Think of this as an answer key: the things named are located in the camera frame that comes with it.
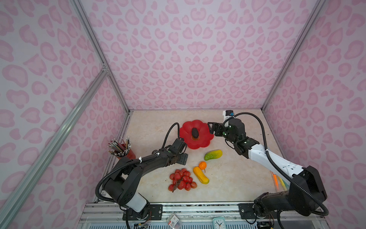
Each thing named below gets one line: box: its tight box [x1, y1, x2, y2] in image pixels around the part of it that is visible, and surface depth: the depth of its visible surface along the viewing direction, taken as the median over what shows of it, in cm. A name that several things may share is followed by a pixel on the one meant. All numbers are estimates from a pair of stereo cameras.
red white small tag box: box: [166, 213, 183, 229], surface depth 71 cm
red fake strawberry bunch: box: [168, 167, 198, 193], surface depth 81 cm
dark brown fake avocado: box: [191, 127, 199, 139], surface depth 105 cm
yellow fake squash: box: [193, 166, 210, 185], surface depth 85 cm
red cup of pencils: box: [107, 136, 136, 160], surface depth 83 cm
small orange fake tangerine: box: [198, 161, 207, 170], surface depth 88 cm
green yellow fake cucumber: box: [203, 149, 223, 161], surface depth 92 cm
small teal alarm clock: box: [212, 217, 226, 229], surface depth 70 cm
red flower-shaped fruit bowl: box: [179, 119, 214, 150], surface depth 107 cm
